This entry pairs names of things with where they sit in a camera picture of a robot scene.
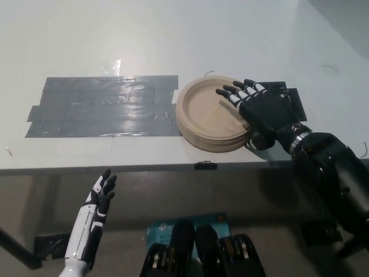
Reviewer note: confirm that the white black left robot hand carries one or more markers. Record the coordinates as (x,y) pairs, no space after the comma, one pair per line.
(86,228)

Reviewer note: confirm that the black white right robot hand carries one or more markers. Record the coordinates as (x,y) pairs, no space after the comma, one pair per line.
(268,112)

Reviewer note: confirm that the beige paper plate stack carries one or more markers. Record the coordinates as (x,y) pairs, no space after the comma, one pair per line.
(204,115)

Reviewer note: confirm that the black table leg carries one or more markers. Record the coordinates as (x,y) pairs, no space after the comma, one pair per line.
(17,251)

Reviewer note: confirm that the small black tape piece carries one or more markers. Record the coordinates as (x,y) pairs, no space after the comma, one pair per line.
(206,165)

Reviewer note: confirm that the teal cardboard box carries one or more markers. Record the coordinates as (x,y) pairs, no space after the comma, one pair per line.
(212,220)

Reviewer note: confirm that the clear tape piece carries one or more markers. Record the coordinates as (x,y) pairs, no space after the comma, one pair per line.
(112,67)

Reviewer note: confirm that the grey duct tape patch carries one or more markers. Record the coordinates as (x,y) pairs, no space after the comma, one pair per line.
(101,109)

